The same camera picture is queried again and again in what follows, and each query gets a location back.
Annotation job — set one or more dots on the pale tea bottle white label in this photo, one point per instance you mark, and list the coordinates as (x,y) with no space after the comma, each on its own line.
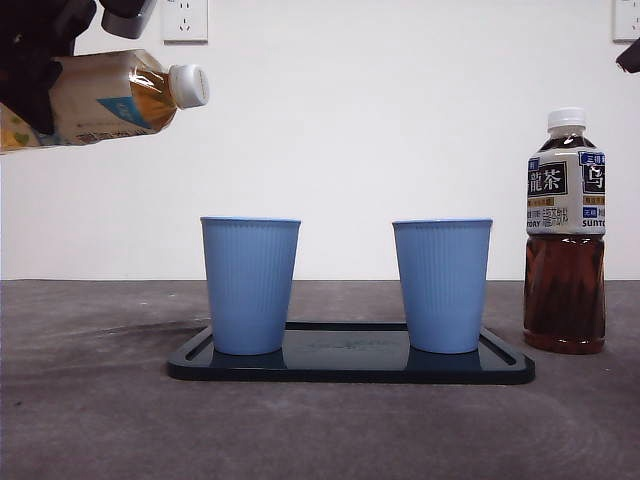
(100,100)

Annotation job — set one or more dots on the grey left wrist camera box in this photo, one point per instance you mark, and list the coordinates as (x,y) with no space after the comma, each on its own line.
(127,22)

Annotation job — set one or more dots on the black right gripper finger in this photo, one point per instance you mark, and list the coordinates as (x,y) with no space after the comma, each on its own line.
(631,61)

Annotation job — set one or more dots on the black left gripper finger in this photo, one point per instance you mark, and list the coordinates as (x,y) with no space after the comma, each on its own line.
(30,95)

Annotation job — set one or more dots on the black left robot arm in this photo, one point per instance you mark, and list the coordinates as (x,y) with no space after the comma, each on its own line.
(35,25)

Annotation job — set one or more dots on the dark oolong tea bottle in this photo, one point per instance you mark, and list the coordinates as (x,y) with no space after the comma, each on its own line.
(565,300)

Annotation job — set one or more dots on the white wall socket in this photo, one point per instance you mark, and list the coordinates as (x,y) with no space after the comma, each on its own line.
(185,25)
(627,25)

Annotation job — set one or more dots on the light blue ribbed cup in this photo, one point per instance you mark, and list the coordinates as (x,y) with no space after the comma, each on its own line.
(250,290)
(442,290)

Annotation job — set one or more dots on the dark teal plastic tray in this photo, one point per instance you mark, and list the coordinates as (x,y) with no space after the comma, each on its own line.
(350,365)

